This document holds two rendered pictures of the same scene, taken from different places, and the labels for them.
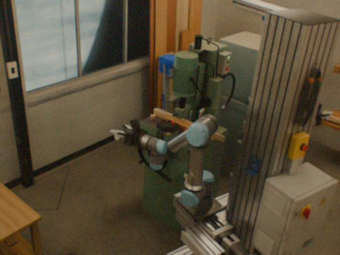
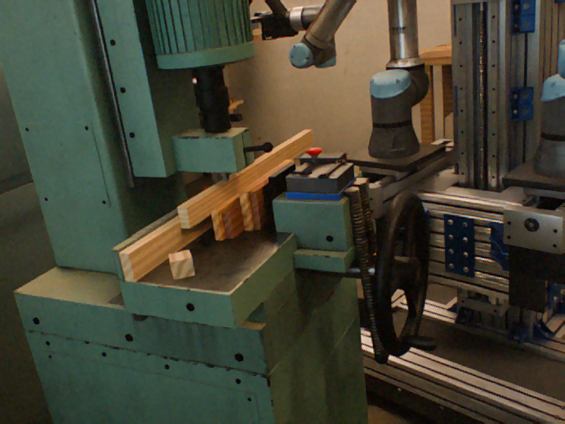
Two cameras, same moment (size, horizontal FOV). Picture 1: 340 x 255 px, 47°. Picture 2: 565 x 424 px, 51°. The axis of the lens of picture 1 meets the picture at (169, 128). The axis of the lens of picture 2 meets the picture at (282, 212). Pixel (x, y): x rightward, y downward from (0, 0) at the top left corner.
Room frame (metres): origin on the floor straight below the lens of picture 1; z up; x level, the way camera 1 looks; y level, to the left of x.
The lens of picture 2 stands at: (2.79, 1.03, 1.29)
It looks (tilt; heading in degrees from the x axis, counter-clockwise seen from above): 20 degrees down; 262
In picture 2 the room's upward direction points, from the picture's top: 7 degrees counter-clockwise
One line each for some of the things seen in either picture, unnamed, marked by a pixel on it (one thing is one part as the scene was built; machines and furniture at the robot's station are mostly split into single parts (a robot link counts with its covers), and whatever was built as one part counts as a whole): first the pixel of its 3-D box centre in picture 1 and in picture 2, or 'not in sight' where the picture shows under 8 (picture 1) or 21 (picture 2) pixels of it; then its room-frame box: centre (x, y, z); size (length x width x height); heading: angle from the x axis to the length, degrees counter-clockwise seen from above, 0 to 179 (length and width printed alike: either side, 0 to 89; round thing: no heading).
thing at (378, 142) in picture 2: not in sight; (393, 135); (2.21, -0.63, 0.87); 0.15 x 0.15 x 0.10
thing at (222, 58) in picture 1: (223, 62); not in sight; (2.92, -0.38, 1.40); 0.10 x 0.06 x 0.16; 144
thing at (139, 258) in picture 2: (182, 123); (224, 202); (2.75, -0.10, 0.93); 0.60 x 0.02 x 0.05; 54
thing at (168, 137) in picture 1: (166, 134); (324, 211); (2.58, 0.02, 0.92); 0.15 x 0.13 x 0.09; 54
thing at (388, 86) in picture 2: not in sight; (391, 95); (2.20, -0.64, 0.98); 0.13 x 0.12 x 0.14; 50
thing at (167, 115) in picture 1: (193, 126); (257, 170); (2.66, -0.19, 0.95); 0.55 x 0.02 x 0.04; 54
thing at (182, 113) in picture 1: (182, 112); (213, 153); (2.75, -0.10, 1.03); 0.14 x 0.07 x 0.09; 144
